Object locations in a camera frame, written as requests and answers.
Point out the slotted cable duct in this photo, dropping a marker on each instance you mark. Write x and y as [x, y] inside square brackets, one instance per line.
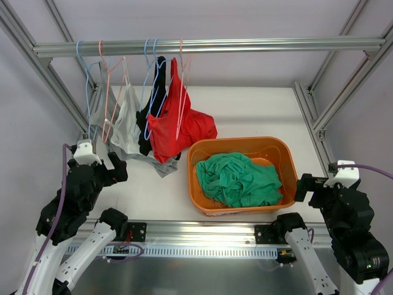
[170, 251]

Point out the orange plastic basket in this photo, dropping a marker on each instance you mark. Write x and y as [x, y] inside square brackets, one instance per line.
[263, 151]

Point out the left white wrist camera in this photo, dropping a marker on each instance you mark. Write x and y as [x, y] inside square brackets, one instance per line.
[85, 153]

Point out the right aluminium frame post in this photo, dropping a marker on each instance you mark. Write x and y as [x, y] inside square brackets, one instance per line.
[343, 74]

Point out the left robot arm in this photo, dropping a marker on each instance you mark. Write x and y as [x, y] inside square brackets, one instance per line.
[60, 220]

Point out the pink wire hanger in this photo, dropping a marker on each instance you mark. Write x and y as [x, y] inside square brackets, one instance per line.
[185, 71]

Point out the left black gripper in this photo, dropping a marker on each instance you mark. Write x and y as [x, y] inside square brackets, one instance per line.
[102, 171]

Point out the left aluminium frame post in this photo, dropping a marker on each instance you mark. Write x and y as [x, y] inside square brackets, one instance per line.
[17, 32]

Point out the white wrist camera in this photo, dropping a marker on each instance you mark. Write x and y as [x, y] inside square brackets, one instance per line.
[85, 153]
[342, 172]

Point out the red tank top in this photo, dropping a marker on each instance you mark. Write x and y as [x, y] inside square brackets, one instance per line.
[195, 125]

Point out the aluminium front rail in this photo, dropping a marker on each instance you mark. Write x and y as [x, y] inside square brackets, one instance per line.
[184, 233]

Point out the aluminium frame post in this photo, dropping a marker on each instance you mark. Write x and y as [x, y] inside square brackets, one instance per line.
[17, 32]
[343, 74]

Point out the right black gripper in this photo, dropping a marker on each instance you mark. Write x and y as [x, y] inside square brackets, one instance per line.
[317, 187]

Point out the grey tank top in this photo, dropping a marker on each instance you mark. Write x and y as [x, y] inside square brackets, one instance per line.
[97, 120]

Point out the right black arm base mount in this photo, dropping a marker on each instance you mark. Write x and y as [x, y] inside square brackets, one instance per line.
[265, 234]

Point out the black tank top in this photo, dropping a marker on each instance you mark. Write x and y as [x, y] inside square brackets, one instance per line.
[145, 146]

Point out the aluminium hanging rail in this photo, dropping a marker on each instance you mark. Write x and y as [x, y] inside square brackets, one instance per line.
[150, 46]

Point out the green tank top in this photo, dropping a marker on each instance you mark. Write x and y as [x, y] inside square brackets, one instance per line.
[234, 180]

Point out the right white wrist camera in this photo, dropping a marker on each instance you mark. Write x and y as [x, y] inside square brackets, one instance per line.
[342, 172]

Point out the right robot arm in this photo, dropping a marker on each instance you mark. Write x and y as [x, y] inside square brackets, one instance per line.
[363, 260]

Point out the light blue hanger far left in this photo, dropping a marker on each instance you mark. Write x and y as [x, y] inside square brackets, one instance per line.
[87, 92]

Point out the white tank top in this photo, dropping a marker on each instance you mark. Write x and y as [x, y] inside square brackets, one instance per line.
[125, 134]

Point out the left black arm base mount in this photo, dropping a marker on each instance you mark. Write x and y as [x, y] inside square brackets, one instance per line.
[134, 232]

